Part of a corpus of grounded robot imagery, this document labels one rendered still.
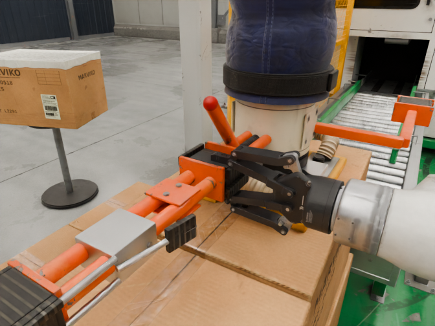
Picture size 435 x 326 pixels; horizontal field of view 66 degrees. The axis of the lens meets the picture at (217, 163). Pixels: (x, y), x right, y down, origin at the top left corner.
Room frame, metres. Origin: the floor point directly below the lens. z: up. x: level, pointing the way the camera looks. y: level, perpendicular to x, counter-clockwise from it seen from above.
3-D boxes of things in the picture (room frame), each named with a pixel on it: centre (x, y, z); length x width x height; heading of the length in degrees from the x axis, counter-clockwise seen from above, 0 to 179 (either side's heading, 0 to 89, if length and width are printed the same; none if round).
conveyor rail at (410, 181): (1.91, -1.23, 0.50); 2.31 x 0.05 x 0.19; 149
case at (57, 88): (2.16, 1.11, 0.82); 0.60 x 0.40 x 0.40; 79
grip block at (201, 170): (0.50, 0.01, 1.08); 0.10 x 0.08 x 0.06; 59
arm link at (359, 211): (0.37, -0.19, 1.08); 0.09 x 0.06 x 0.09; 149
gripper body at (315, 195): (0.40, -0.12, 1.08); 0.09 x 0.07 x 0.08; 59
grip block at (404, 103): (0.83, -0.50, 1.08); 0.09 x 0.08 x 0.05; 59
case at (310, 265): (0.71, -0.11, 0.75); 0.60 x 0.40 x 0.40; 150
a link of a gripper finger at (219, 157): (0.47, -0.01, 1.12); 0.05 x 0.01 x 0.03; 59
